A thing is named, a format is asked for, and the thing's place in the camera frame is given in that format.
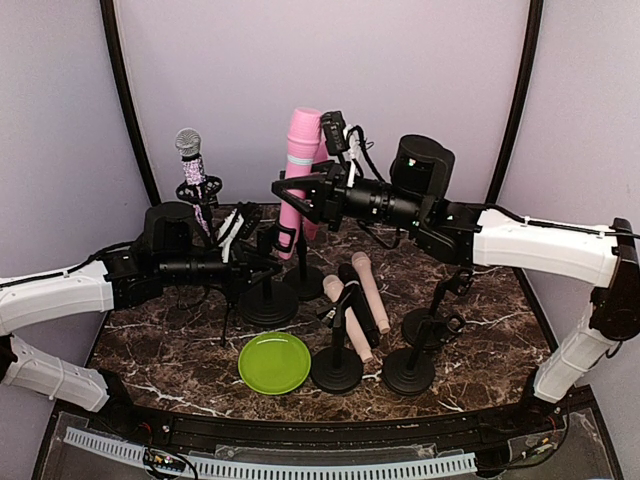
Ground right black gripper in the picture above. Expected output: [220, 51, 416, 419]
[273, 157, 428, 231]

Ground black stand for pink microphone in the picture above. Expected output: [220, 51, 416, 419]
[238, 221, 299, 328]
[283, 235, 324, 301]

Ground large pale pink microphone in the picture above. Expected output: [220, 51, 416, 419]
[323, 274, 373, 364]

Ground small pale pink microphone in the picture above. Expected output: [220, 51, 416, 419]
[351, 251, 391, 334]

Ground black handheld microphone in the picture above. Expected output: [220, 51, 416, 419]
[338, 263, 380, 348]

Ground black round-base mic stand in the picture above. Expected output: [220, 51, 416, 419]
[310, 285, 363, 394]

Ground black stand for small pale microphone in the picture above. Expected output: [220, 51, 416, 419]
[401, 268, 473, 351]

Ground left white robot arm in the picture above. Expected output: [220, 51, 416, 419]
[1, 202, 281, 436]

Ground rhinestone silver-head microphone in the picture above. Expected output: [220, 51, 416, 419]
[175, 128, 211, 237]

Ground green round plate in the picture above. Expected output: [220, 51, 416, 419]
[237, 332, 311, 396]

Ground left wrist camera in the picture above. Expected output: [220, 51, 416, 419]
[216, 202, 262, 264]

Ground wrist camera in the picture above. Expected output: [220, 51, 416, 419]
[320, 111, 382, 187]
[216, 202, 262, 264]

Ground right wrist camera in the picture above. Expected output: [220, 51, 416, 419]
[320, 111, 382, 187]

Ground black tripod shock-mount stand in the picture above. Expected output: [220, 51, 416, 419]
[174, 173, 241, 348]

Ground white slotted cable duct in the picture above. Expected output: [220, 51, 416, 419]
[63, 427, 477, 479]

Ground black front rail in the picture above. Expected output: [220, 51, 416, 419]
[90, 404, 566, 452]

